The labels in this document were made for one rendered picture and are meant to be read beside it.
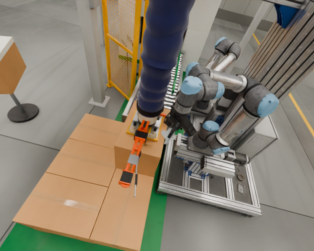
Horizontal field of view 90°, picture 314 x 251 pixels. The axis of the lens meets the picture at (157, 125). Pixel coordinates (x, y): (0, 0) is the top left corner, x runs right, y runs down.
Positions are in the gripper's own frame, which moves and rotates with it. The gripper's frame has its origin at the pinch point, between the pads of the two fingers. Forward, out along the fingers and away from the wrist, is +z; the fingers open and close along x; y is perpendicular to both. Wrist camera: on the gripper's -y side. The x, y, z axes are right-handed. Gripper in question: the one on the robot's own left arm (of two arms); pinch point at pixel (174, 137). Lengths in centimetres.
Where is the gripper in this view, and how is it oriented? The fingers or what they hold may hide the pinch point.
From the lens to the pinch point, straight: 86.9
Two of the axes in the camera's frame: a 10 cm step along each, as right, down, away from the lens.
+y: -7.4, -5.9, 3.3
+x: -6.5, 5.0, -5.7
